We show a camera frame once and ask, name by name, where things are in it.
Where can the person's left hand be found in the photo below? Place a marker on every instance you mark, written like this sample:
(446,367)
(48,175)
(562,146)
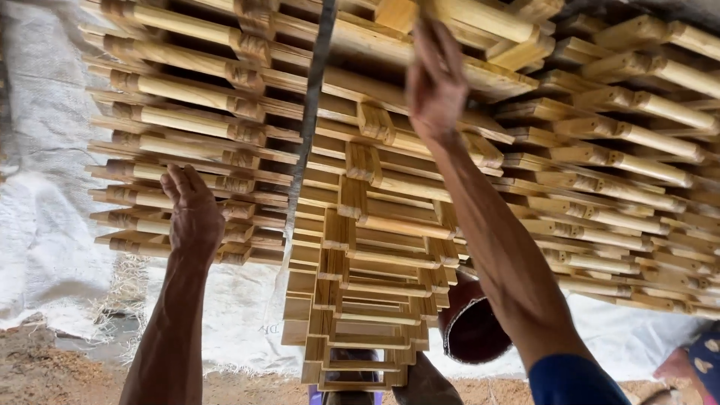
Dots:
(194,222)

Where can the person's blue sleeve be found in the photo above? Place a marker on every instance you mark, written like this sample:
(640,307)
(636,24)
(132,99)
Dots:
(574,382)

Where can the person's right fingers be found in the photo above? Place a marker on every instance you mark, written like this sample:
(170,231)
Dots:
(437,42)

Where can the person's grey trouser leg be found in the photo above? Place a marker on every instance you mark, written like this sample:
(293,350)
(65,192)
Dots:
(424,388)

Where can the stack of carved wooden frames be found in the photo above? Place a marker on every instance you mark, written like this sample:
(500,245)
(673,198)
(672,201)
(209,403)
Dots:
(185,124)
(613,185)

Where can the light wooden frame piece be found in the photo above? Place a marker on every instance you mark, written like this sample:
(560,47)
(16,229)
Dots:
(495,28)

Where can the purple plastic object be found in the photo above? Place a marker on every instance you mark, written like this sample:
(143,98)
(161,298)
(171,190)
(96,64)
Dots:
(351,357)

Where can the maroon round container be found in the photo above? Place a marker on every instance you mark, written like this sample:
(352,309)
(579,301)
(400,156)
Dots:
(472,329)

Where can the person's right hand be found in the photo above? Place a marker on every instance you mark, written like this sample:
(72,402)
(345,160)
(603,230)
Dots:
(436,90)

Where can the stack of plain wooden frames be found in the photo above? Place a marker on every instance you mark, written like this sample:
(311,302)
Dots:
(371,247)

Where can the white woven tarp sheet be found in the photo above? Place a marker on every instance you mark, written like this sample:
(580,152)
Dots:
(45,197)

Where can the person's left fingers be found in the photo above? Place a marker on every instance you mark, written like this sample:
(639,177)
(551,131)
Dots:
(183,180)

